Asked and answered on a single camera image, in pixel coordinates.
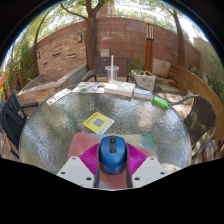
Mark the green marker pen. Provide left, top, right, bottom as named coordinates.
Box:
left=152, top=95, right=170, bottom=110

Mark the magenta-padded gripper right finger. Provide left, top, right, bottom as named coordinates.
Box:
left=124, top=142, right=167, bottom=189

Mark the open white book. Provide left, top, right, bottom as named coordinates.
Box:
left=104, top=80, right=137, bottom=98

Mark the white patterned leaflet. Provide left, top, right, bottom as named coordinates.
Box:
left=45, top=87, right=72, bottom=107

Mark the blue and black computer mouse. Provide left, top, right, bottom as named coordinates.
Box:
left=98, top=135, right=128, bottom=176

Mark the slim straight tree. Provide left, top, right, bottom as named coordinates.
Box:
left=168, top=8, right=186, bottom=67

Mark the floral print mouse pad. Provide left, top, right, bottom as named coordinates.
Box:
left=65, top=132, right=158, bottom=190

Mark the wooden garden lamp post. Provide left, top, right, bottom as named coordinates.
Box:
left=143, top=18, right=155, bottom=73

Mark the dark wooden slatted chair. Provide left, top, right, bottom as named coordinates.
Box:
left=93, top=55, right=132, bottom=83

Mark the yellow square card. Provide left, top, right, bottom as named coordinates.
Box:
left=82, top=111, right=115, bottom=135

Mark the raised stone garden bed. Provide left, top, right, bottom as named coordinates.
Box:
left=16, top=63, right=89, bottom=104

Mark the curved wooden bench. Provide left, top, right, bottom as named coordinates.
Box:
left=168, top=63, right=224, bottom=148

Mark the grey wall utility box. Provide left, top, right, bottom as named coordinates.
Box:
left=99, top=48, right=110, bottom=58

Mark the slender leaning tree trunk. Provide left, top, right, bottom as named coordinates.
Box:
left=32, top=13, right=54, bottom=78

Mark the square stone planter box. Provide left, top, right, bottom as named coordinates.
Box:
left=130, top=68, right=157, bottom=93

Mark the small thin booklet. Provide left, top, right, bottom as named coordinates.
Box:
left=133, top=87, right=154, bottom=101

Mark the clear plastic cup with straw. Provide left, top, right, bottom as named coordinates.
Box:
left=105, top=54, right=120, bottom=84

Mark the tan stone slab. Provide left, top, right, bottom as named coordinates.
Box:
left=152, top=58, right=172, bottom=79

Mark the brown wicker chair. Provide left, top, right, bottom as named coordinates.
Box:
left=170, top=94, right=218, bottom=160

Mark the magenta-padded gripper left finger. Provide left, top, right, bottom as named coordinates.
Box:
left=56, top=142, right=102, bottom=189

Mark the colourful illustrated pamphlet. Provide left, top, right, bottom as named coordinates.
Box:
left=71, top=81, right=108, bottom=94

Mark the thick forked tree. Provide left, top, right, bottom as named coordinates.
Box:
left=59, top=0, right=111, bottom=70

